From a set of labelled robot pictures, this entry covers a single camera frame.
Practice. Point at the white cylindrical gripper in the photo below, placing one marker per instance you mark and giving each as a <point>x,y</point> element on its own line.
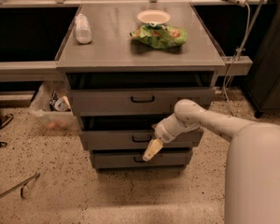
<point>163,132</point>

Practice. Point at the grey drawer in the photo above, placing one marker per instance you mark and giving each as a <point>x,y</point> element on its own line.
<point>133,158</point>
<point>134,139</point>
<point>135,101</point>

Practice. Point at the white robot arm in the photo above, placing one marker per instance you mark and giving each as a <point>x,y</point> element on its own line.
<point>252,179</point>

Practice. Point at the grey bottom drawer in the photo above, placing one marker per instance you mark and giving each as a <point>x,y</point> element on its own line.
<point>133,158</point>

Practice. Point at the grey top drawer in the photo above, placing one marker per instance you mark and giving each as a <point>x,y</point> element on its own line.
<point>135,101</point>

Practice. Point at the grey drawer cabinet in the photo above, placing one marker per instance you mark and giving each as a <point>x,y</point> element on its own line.
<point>113,60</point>

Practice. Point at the clear plastic storage bin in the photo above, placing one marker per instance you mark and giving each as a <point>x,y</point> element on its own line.
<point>51,107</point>

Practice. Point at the green chip bag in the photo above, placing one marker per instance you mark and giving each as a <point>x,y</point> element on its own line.
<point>160,36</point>

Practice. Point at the dark rolling cabinet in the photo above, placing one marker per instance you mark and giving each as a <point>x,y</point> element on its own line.
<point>262,84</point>

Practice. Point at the white paper bowl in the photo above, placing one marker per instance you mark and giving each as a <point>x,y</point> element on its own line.
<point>154,17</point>

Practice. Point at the metal rod with wheel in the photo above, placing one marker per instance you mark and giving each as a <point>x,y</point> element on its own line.
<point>21,184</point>

